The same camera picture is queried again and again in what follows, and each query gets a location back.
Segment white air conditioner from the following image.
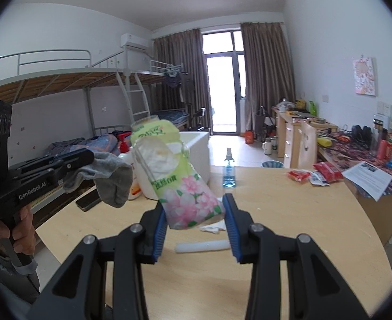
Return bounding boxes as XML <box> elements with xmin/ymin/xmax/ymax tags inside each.
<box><xmin>121</xmin><ymin>33</ymin><xmax>149</xmax><ymax>52</ymax></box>

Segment black folding chair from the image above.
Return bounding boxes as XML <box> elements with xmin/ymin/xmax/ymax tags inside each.
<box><xmin>189</xmin><ymin>107</ymin><xmax>207</xmax><ymax>130</ymax></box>

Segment white thermos jug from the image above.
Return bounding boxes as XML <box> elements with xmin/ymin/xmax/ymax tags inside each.
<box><xmin>263</xmin><ymin>138</ymin><xmax>278</xmax><ymax>155</ymax></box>

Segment patterned desk cloth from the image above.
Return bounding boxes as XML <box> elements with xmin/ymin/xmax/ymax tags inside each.
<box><xmin>318</xmin><ymin>130</ymin><xmax>392</xmax><ymax>195</ymax></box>

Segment grey sock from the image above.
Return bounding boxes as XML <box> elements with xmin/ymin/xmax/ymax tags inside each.
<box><xmin>62</xmin><ymin>151</ymin><xmax>134</xmax><ymax>208</ymax></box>

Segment white foam tube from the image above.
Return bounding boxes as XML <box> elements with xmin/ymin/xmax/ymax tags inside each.
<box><xmin>175</xmin><ymin>239</ymin><xmax>231</xmax><ymax>253</ymax></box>

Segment row of toiletry bottles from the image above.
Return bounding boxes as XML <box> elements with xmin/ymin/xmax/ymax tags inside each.
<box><xmin>371</xmin><ymin>113</ymin><xmax>392</xmax><ymax>177</ymax></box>

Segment blue patterned quilt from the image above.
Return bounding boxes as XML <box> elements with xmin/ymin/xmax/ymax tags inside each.
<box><xmin>46</xmin><ymin>134</ymin><xmax>120</xmax><ymax>157</ymax></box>

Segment black smartphone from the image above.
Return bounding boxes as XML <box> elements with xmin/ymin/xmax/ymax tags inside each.
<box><xmin>76</xmin><ymin>191</ymin><xmax>102</xmax><ymax>211</ymax></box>

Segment wooden desk with drawers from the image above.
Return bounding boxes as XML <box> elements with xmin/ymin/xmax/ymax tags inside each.
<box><xmin>271</xmin><ymin>107</ymin><xmax>338</xmax><ymax>169</ymax></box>

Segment blue spray bottle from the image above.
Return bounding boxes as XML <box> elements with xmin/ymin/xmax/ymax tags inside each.
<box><xmin>223</xmin><ymin>147</ymin><xmax>236</xmax><ymax>188</ymax></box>

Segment printed paper sheet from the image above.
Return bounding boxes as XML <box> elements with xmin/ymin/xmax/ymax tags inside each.
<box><xmin>343</xmin><ymin>161</ymin><xmax>392</xmax><ymax>201</ymax></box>

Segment hanging dark clothes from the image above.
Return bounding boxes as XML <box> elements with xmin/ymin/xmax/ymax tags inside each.
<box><xmin>164</xmin><ymin>71</ymin><xmax>195</xmax><ymax>104</ymax></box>

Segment large red snack packet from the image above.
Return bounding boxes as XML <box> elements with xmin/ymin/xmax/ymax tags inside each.
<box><xmin>312</xmin><ymin>162</ymin><xmax>344</xmax><ymax>183</ymax></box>

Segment green floral tissue pack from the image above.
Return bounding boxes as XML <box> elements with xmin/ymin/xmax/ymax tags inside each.
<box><xmin>130</xmin><ymin>115</ymin><xmax>226</xmax><ymax>230</ymax></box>

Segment small red snack packet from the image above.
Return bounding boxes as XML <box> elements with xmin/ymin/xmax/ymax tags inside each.
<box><xmin>287</xmin><ymin>170</ymin><xmax>311</xmax><ymax>184</ymax></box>

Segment white lotion pump bottle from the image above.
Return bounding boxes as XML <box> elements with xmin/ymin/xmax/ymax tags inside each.
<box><xmin>117</xmin><ymin>140</ymin><xmax>143</xmax><ymax>201</ymax></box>

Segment metal bunk bed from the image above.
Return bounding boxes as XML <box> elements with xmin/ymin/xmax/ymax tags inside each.
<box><xmin>0</xmin><ymin>49</ymin><xmax>196</xmax><ymax>161</ymax></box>

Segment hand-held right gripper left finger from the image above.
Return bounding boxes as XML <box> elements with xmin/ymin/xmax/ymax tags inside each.
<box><xmin>26</xmin><ymin>203</ymin><xmax>168</xmax><ymax>320</ymax></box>

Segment white torn wrapper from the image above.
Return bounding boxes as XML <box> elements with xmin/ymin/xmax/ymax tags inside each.
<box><xmin>307</xmin><ymin>171</ymin><xmax>330</xmax><ymax>186</ymax></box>

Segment wooden smiley face chair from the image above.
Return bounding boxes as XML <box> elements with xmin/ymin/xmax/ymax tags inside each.
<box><xmin>298</xmin><ymin>120</ymin><xmax>318</xmax><ymax>169</ymax></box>

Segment brown curtain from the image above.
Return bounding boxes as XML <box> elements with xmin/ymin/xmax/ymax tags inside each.
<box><xmin>241</xmin><ymin>22</ymin><xmax>296</xmax><ymax>141</ymax></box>
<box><xmin>152</xmin><ymin>28</ymin><xmax>213</xmax><ymax>129</ymax></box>

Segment glass balcony door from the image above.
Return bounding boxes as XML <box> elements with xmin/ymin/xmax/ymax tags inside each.
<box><xmin>201</xmin><ymin>31</ymin><xmax>246</xmax><ymax>134</ymax></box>

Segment blue plaid bedding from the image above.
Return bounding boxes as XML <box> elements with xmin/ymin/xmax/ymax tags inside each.
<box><xmin>154</xmin><ymin>110</ymin><xmax>190</xmax><ymax>124</ymax></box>

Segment white tissue paper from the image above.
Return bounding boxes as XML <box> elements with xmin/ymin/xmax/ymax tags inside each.
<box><xmin>200</xmin><ymin>220</ymin><xmax>226</xmax><ymax>233</ymax></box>

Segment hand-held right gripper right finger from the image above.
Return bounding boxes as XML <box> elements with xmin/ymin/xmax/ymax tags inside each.
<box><xmin>223</xmin><ymin>193</ymin><xmax>371</xmax><ymax>320</ymax></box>

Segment pink wall poster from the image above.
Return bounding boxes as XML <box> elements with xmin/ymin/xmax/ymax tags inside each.
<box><xmin>352</xmin><ymin>57</ymin><xmax>377</xmax><ymax>95</ymax></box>

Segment person's left hand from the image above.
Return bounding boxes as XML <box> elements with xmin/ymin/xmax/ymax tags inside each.
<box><xmin>0</xmin><ymin>203</ymin><xmax>41</xmax><ymax>258</ymax></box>

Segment white foam box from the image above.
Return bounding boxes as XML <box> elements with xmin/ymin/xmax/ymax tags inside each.
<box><xmin>139</xmin><ymin>131</ymin><xmax>211</xmax><ymax>201</ymax></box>

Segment black headphones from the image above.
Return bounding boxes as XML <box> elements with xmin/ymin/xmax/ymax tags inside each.
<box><xmin>351</xmin><ymin>125</ymin><xmax>373</xmax><ymax>147</ymax></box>

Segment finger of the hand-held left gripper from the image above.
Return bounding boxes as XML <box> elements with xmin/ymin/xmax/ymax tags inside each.
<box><xmin>61</xmin><ymin>159</ymin><xmax>94</xmax><ymax>179</ymax></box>
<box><xmin>47</xmin><ymin>149</ymin><xmax>94</xmax><ymax>165</ymax></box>

